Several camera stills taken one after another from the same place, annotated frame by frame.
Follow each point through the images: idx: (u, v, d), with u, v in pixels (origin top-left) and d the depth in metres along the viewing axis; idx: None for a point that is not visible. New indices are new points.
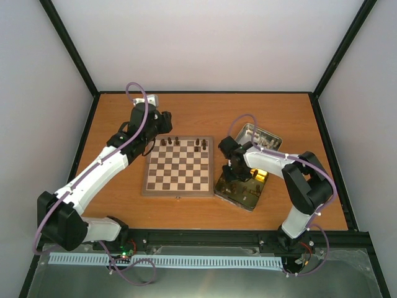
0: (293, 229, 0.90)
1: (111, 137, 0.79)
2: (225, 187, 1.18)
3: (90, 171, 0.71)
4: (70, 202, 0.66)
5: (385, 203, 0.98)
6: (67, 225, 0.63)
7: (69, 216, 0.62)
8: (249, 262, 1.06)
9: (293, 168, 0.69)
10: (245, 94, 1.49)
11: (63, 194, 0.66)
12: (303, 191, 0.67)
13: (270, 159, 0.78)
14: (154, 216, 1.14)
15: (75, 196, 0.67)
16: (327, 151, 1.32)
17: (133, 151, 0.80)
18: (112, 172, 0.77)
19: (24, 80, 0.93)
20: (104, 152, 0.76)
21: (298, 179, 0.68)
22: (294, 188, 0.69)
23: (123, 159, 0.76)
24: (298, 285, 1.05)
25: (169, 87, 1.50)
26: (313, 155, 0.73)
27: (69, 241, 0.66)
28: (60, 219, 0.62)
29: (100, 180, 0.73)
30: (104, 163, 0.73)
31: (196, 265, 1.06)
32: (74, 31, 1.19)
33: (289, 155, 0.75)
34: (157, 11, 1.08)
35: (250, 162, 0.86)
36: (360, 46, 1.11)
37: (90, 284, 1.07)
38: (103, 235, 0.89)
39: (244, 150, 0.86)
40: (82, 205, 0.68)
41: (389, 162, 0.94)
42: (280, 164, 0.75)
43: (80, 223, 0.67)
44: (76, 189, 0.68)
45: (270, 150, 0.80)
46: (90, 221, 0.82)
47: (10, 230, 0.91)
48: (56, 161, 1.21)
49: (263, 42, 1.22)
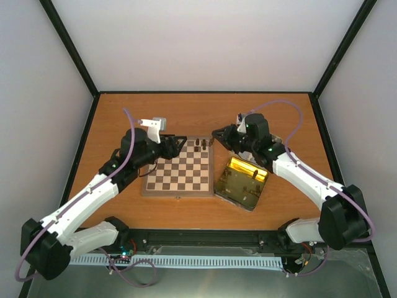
0: (296, 234, 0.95)
1: (104, 164, 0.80)
2: (226, 187, 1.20)
3: (79, 199, 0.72)
4: (54, 231, 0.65)
5: (382, 203, 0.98)
6: (48, 257, 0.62)
7: (51, 247, 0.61)
8: (250, 262, 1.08)
9: (335, 204, 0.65)
10: (245, 94, 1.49)
11: (48, 223, 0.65)
12: (340, 230, 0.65)
13: (309, 181, 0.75)
14: (154, 215, 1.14)
15: (60, 226, 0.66)
16: (327, 151, 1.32)
17: (124, 179, 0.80)
18: (102, 202, 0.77)
19: (23, 80, 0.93)
20: (95, 180, 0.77)
21: (339, 216, 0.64)
22: (330, 223, 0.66)
23: (113, 187, 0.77)
24: (298, 285, 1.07)
25: (168, 87, 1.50)
26: (358, 190, 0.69)
27: (51, 272, 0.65)
28: (42, 250, 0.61)
29: (89, 209, 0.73)
30: (93, 192, 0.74)
31: (196, 265, 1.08)
32: (74, 31, 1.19)
33: (331, 184, 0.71)
34: (157, 10, 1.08)
35: (278, 171, 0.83)
36: (360, 46, 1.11)
37: (91, 284, 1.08)
38: (95, 244, 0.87)
39: (275, 156, 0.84)
40: (66, 234, 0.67)
41: (389, 162, 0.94)
42: (318, 190, 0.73)
43: (65, 254, 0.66)
44: (62, 218, 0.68)
45: (306, 169, 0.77)
46: (76, 239, 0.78)
47: (11, 231, 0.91)
48: (57, 162, 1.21)
49: (263, 42, 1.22)
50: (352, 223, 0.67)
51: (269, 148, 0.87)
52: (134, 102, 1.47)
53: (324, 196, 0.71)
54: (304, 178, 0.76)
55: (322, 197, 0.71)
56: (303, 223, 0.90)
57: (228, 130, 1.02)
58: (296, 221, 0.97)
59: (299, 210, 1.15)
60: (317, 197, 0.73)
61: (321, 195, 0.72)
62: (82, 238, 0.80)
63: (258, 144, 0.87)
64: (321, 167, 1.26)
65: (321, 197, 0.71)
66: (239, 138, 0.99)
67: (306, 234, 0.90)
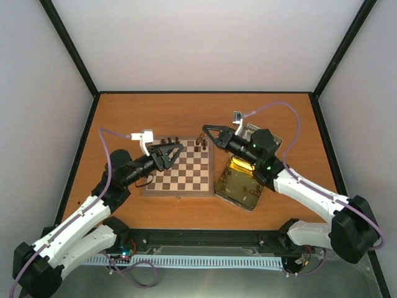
0: (300, 239, 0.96)
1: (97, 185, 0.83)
2: (226, 187, 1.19)
3: (71, 223, 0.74)
4: (46, 256, 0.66)
5: (382, 203, 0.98)
6: (40, 280, 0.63)
7: (42, 271, 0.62)
8: (250, 262, 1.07)
9: (344, 219, 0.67)
10: (245, 94, 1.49)
11: (40, 246, 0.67)
12: (353, 243, 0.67)
13: (314, 197, 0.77)
14: (154, 215, 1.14)
15: (52, 249, 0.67)
16: (326, 151, 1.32)
17: (116, 200, 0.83)
18: (94, 223, 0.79)
19: (23, 80, 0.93)
20: (89, 200, 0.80)
21: (350, 230, 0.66)
22: (343, 237, 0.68)
23: (105, 210, 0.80)
24: (298, 285, 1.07)
25: (168, 87, 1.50)
26: (364, 200, 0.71)
27: (42, 294, 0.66)
28: (33, 274, 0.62)
29: (80, 231, 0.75)
30: (85, 215, 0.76)
31: (196, 265, 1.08)
32: (74, 31, 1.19)
33: (337, 198, 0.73)
34: (157, 10, 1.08)
35: (281, 189, 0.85)
36: (360, 47, 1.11)
37: (91, 284, 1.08)
38: (89, 255, 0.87)
39: (275, 174, 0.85)
40: (57, 258, 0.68)
41: (389, 162, 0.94)
42: (324, 205, 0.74)
43: (57, 277, 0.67)
44: (54, 241, 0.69)
45: (309, 185, 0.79)
46: (69, 256, 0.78)
47: (11, 231, 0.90)
48: (57, 162, 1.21)
49: (263, 42, 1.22)
50: (363, 233, 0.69)
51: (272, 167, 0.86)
52: (134, 102, 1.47)
53: (332, 212, 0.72)
54: (309, 195, 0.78)
55: (329, 212, 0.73)
56: (307, 230, 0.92)
57: (226, 135, 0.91)
58: (298, 225, 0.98)
59: (299, 210, 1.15)
60: (324, 212, 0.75)
61: (328, 211, 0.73)
62: (75, 254, 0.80)
63: (261, 162, 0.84)
64: (321, 167, 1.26)
65: (329, 212, 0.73)
66: (238, 143, 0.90)
67: (308, 238, 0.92)
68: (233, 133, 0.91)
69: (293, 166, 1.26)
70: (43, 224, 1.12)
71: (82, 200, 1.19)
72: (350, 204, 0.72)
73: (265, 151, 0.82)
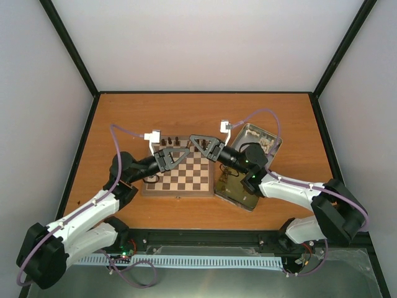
0: (298, 236, 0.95)
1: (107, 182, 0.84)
2: (226, 187, 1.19)
3: (84, 210, 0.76)
4: (60, 236, 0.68)
5: (382, 203, 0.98)
6: (51, 259, 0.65)
7: (56, 251, 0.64)
8: (250, 262, 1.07)
9: (323, 202, 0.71)
10: (246, 94, 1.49)
11: (54, 228, 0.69)
12: (339, 224, 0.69)
13: (294, 189, 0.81)
14: (154, 215, 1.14)
15: (65, 231, 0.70)
16: (327, 151, 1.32)
17: (124, 198, 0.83)
18: (103, 215, 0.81)
19: (24, 79, 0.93)
20: (99, 193, 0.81)
21: (330, 212, 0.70)
22: (327, 221, 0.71)
23: (116, 203, 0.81)
24: (298, 285, 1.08)
25: (169, 88, 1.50)
26: (339, 182, 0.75)
27: (47, 277, 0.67)
28: (47, 253, 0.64)
29: (92, 220, 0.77)
30: (98, 205, 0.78)
31: (196, 265, 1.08)
32: (74, 32, 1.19)
33: (312, 185, 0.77)
34: (158, 11, 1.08)
35: (268, 192, 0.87)
36: (360, 46, 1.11)
37: (92, 284, 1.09)
38: (92, 249, 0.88)
39: (260, 180, 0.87)
40: (69, 241, 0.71)
41: (389, 162, 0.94)
42: (304, 194, 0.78)
43: (63, 261, 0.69)
44: (67, 225, 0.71)
45: (289, 180, 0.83)
46: (74, 245, 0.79)
47: (12, 231, 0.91)
48: (57, 161, 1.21)
49: (263, 43, 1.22)
50: (348, 215, 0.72)
51: (258, 176, 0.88)
52: (134, 102, 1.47)
53: (310, 197, 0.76)
54: (289, 188, 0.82)
55: (308, 198, 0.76)
56: (302, 225, 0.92)
57: (216, 148, 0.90)
58: (294, 223, 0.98)
59: (299, 210, 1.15)
60: (305, 200, 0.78)
61: (307, 197, 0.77)
62: (79, 245, 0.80)
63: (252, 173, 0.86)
64: (321, 167, 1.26)
65: (307, 198, 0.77)
66: (229, 153, 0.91)
67: (304, 234, 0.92)
68: (223, 144, 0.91)
69: (293, 166, 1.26)
70: (43, 223, 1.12)
71: (82, 200, 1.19)
72: (327, 188, 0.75)
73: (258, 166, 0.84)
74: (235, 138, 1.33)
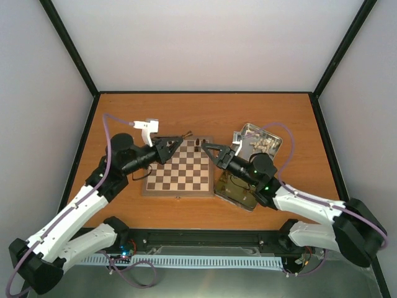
0: (302, 240, 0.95)
1: (92, 174, 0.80)
2: (226, 187, 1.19)
3: (65, 216, 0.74)
4: (40, 252, 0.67)
5: (383, 203, 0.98)
6: (36, 274, 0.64)
7: (36, 269, 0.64)
8: (250, 262, 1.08)
9: (344, 223, 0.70)
10: (246, 94, 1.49)
11: (33, 244, 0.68)
12: (357, 244, 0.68)
13: (312, 207, 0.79)
14: (154, 215, 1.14)
15: (46, 245, 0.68)
16: (326, 151, 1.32)
17: (113, 190, 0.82)
18: (89, 214, 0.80)
19: (23, 79, 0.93)
20: (82, 192, 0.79)
21: (353, 234, 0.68)
22: (348, 243, 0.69)
23: (100, 200, 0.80)
24: (298, 285, 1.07)
25: (169, 87, 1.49)
26: (360, 202, 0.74)
27: (42, 285, 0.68)
28: (30, 269, 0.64)
29: (75, 224, 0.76)
30: (79, 207, 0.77)
31: (196, 265, 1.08)
32: (73, 31, 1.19)
33: (333, 204, 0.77)
34: (158, 11, 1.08)
35: (281, 205, 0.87)
36: (360, 46, 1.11)
37: (92, 285, 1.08)
38: (91, 251, 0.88)
39: (273, 193, 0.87)
40: (53, 253, 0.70)
41: (391, 162, 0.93)
42: (324, 213, 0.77)
43: (54, 271, 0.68)
44: (48, 237, 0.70)
45: (307, 197, 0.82)
46: (70, 250, 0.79)
47: (11, 231, 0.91)
48: (56, 161, 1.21)
49: (263, 43, 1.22)
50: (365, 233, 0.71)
51: (271, 188, 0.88)
52: (134, 102, 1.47)
53: (331, 218, 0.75)
54: (307, 205, 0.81)
55: (329, 218, 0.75)
56: (309, 231, 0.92)
57: (227, 156, 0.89)
58: (300, 228, 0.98)
59: None
60: (325, 219, 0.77)
61: (327, 217, 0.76)
62: (76, 249, 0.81)
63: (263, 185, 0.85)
64: (321, 167, 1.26)
65: (328, 218, 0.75)
66: (239, 162, 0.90)
67: (310, 241, 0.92)
68: (234, 153, 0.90)
69: (293, 166, 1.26)
70: (43, 224, 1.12)
71: None
72: (347, 208, 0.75)
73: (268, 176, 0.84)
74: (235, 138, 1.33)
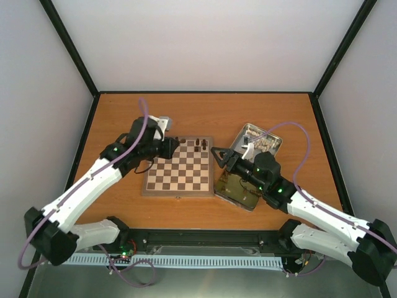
0: (308, 246, 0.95)
1: (107, 148, 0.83)
2: (226, 187, 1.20)
3: (81, 186, 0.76)
4: (56, 221, 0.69)
5: (383, 203, 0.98)
6: (51, 243, 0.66)
7: (52, 237, 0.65)
8: (250, 262, 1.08)
9: (368, 245, 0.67)
10: (246, 94, 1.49)
11: (49, 212, 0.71)
12: (378, 267, 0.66)
13: (334, 222, 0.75)
14: (154, 216, 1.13)
15: (61, 214, 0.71)
16: (327, 151, 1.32)
17: (126, 165, 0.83)
18: (105, 187, 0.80)
19: (23, 79, 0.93)
20: (98, 165, 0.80)
21: (376, 257, 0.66)
22: (368, 264, 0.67)
23: (115, 173, 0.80)
24: (298, 285, 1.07)
25: (169, 87, 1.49)
26: (383, 224, 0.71)
27: (56, 256, 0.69)
28: (44, 238, 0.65)
29: (91, 195, 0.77)
30: (95, 177, 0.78)
31: (196, 265, 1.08)
32: (73, 32, 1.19)
33: (357, 224, 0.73)
34: (157, 11, 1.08)
35: (294, 210, 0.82)
36: (360, 46, 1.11)
37: (92, 285, 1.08)
38: (98, 240, 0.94)
39: (286, 197, 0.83)
40: (69, 223, 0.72)
41: (391, 162, 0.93)
42: (346, 231, 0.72)
43: (68, 243, 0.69)
44: (63, 207, 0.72)
45: (330, 212, 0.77)
46: (82, 231, 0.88)
47: (11, 231, 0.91)
48: (57, 161, 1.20)
49: (263, 43, 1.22)
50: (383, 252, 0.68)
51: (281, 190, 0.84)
52: (134, 102, 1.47)
53: (355, 238, 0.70)
54: (326, 219, 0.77)
55: (352, 238, 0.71)
56: (317, 239, 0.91)
57: (232, 159, 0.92)
58: (305, 233, 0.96)
59: None
60: (345, 238, 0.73)
61: (350, 236, 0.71)
62: (88, 231, 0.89)
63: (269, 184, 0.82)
64: (322, 167, 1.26)
65: (352, 239, 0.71)
66: (245, 166, 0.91)
67: (317, 247, 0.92)
68: (238, 156, 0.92)
69: (293, 166, 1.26)
70: None
71: None
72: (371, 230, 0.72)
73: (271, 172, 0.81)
74: (235, 138, 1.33)
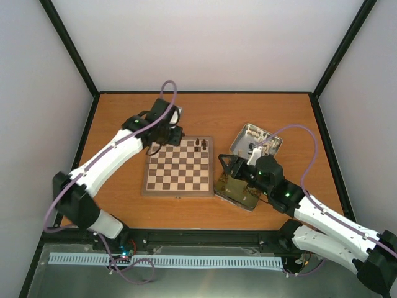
0: (309, 248, 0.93)
1: (128, 120, 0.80)
2: (226, 187, 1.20)
3: (105, 153, 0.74)
4: (83, 184, 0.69)
5: (383, 203, 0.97)
6: (79, 205, 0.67)
7: (79, 199, 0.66)
8: (250, 262, 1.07)
9: (378, 257, 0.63)
10: (246, 94, 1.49)
11: (77, 175, 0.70)
12: (385, 279, 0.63)
13: (343, 231, 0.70)
14: (154, 216, 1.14)
15: (88, 179, 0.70)
16: (327, 151, 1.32)
17: (147, 137, 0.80)
18: (125, 158, 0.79)
19: (23, 79, 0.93)
20: (121, 135, 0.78)
21: (386, 269, 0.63)
22: (377, 275, 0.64)
23: (137, 144, 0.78)
24: (298, 285, 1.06)
25: (168, 87, 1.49)
26: (393, 234, 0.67)
27: (81, 219, 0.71)
28: (74, 200, 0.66)
29: (114, 164, 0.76)
30: (118, 146, 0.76)
31: (196, 265, 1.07)
32: (74, 32, 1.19)
33: (368, 234, 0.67)
34: (157, 10, 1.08)
35: (301, 216, 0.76)
36: (360, 46, 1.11)
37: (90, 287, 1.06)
38: (105, 229, 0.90)
39: (295, 202, 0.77)
40: (95, 187, 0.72)
41: (392, 161, 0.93)
42: (356, 242, 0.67)
43: (90, 205, 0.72)
44: (89, 171, 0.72)
45: (339, 219, 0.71)
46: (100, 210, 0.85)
47: (10, 231, 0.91)
48: (56, 161, 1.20)
49: (263, 43, 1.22)
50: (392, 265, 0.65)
51: (288, 195, 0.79)
52: (134, 102, 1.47)
53: (365, 249, 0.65)
54: (335, 228, 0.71)
55: (362, 249, 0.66)
56: (319, 243, 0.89)
57: (236, 164, 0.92)
58: (306, 236, 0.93)
59: None
60: (354, 248, 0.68)
61: (361, 248, 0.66)
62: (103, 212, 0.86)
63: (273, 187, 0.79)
64: (322, 167, 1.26)
65: (361, 249, 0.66)
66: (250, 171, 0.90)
67: (319, 250, 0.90)
68: (243, 161, 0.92)
69: (293, 166, 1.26)
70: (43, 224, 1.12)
71: None
72: (381, 241, 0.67)
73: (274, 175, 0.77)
74: (235, 138, 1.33)
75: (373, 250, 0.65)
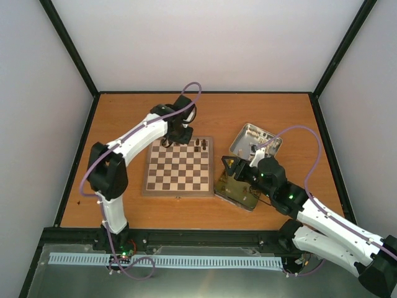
0: (309, 249, 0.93)
1: (156, 106, 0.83)
2: (226, 187, 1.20)
3: (138, 131, 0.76)
4: (120, 153, 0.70)
5: (383, 202, 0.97)
6: (115, 174, 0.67)
7: (118, 165, 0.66)
8: (250, 262, 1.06)
9: (381, 262, 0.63)
10: (246, 94, 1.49)
11: (114, 145, 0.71)
12: (388, 283, 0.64)
13: (347, 235, 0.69)
14: (154, 216, 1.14)
15: (123, 149, 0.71)
16: (327, 151, 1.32)
17: (172, 123, 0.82)
18: (152, 139, 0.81)
19: (23, 79, 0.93)
20: (151, 116, 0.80)
21: (389, 274, 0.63)
22: (380, 280, 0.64)
23: (164, 128, 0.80)
24: (299, 286, 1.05)
25: (168, 87, 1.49)
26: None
27: (113, 189, 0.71)
28: (110, 167, 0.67)
29: (144, 141, 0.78)
30: (148, 126, 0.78)
31: (196, 265, 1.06)
32: (73, 31, 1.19)
33: (373, 239, 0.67)
34: (158, 10, 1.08)
35: (304, 218, 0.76)
36: (360, 45, 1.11)
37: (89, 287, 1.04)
38: (115, 220, 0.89)
39: (299, 206, 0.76)
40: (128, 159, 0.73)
41: (392, 161, 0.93)
42: (360, 247, 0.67)
43: (123, 176, 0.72)
44: (124, 144, 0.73)
45: (342, 223, 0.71)
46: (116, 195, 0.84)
47: (10, 231, 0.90)
48: (56, 161, 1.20)
49: (263, 43, 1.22)
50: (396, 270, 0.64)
51: (292, 197, 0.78)
52: (134, 102, 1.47)
53: (369, 254, 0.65)
54: (339, 231, 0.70)
55: (366, 254, 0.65)
56: (318, 243, 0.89)
57: (238, 166, 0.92)
58: (307, 236, 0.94)
59: None
60: (358, 252, 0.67)
61: (365, 253, 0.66)
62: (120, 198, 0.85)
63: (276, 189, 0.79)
64: (322, 167, 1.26)
65: (365, 254, 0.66)
66: (253, 172, 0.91)
67: (319, 251, 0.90)
68: (245, 162, 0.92)
69: (294, 166, 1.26)
70: (43, 224, 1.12)
71: (82, 200, 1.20)
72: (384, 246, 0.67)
73: (276, 177, 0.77)
74: (236, 138, 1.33)
75: (376, 255, 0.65)
